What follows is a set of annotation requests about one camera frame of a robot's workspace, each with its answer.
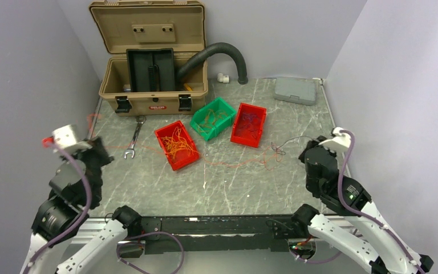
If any silver combination wrench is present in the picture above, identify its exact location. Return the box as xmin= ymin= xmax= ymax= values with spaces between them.
xmin=123 ymin=115 xmax=147 ymax=159

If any black toolbox tray insert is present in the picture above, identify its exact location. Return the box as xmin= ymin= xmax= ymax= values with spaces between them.
xmin=126 ymin=48 xmax=176 ymax=92

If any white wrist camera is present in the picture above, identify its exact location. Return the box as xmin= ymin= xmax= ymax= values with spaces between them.
xmin=42 ymin=124 xmax=92 ymax=154
xmin=319 ymin=127 xmax=355 ymax=152

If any grey plastic organizer case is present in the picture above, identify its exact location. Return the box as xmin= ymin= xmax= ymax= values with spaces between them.
xmin=273 ymin=77 xmax=319 ymax=106

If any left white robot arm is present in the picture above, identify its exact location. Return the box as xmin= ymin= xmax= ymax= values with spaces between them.
xmin=21 ymin=137 xmax=143 ymax=273

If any large red plastic bin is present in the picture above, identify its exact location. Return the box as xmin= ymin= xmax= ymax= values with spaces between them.
xmin=230 ymin=103 xmax=267 ymax=148

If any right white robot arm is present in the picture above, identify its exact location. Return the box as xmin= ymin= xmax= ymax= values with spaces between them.
xmin=291 ymin=136 xmax=434 ymax=273

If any black corrugated hose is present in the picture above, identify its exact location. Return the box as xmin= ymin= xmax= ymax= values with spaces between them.
xmin=176 ymin=42 xmax=249 ymax=86

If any yellow cable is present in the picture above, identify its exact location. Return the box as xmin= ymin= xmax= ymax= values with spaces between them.
xmin=160 ymin=126 xmax=199 ymax=160

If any small red plastic bin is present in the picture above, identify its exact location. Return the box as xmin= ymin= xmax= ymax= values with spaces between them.
xmin=154 ymin=120 xmax=200 ymax=171

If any green plastic bin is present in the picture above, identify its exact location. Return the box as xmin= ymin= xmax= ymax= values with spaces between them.
xmin=190 ymin=97 xmax=237 ymax=141

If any white pipe fitting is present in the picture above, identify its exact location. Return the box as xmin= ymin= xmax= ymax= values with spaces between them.
xmin=217 ymin=73 xmax=230 ymax=83

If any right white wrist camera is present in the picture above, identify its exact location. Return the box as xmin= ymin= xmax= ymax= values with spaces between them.
xmin=319 ymin=127 xmax=355 ymax=152

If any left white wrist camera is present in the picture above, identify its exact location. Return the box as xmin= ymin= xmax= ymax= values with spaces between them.
xmin=42 ymin=124 xmax=92 ymax=154

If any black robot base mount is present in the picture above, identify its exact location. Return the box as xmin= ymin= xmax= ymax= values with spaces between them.
xmin=122 ymin=214 xmax=311 ymax=255

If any yellow tool in toolbox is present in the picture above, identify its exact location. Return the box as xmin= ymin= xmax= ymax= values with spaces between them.
xmin=184 ymin=83 xmax=193 ymax=91

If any tan plastic toolbox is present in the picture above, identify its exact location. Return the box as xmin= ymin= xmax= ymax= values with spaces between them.
xmin=88 ymin=1 xmax=208 ymax=116

